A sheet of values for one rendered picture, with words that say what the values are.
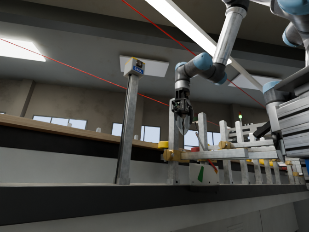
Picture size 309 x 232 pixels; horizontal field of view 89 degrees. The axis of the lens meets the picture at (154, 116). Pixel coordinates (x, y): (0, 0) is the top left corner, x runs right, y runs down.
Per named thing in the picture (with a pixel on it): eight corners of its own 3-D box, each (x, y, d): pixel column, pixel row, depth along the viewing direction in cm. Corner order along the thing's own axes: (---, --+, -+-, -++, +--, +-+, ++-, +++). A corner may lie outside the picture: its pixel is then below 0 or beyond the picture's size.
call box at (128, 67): (144, 77, 70) (145, 63, 73) (130, 71, 66) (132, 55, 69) (135, 83, 76) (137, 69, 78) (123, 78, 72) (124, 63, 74)
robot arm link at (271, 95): (286, 78, 72) (265, 80, 74) (292, 101, 68) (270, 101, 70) (277, 87, 79) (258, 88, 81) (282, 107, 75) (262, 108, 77)
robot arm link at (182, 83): (178, 89, 83) (193, 85, 79) (178, 96, 82) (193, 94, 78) (172, 82, 77) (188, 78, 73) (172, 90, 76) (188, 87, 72)
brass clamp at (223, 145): (236, 150, 110) (235, 143, 112) (226, 147, 102) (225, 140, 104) (227, 151, 115) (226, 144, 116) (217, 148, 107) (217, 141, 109)
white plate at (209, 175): (220, 184, 89) (218, 166, 93) (190, 184, 74) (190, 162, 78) (219, 184, 90) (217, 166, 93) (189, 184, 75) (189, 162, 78)
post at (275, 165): (283, 190, 155) (273, 142, 172) (282, 190, 153) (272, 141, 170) (278, 189, 158) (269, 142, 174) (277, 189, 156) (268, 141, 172)
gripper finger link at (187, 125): (180, 132, 67) (180, 112, 70) (184, 136, 72) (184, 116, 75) (186, 132, 66) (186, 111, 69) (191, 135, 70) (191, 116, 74)
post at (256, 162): (264, 191, 127) (254, 133, 143) (262, 191, 125) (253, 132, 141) (259, 190, 129) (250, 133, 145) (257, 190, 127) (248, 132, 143)
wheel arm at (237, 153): (249, 160, 54) (248, 148, 56) (245, 159, 52) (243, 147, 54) (164, 162, 87) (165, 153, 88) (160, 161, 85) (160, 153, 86)
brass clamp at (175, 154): (190, 162, 77) (190, 152, 79) (170, 160, 70) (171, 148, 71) (181, 162, 82) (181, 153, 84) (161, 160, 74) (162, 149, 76)
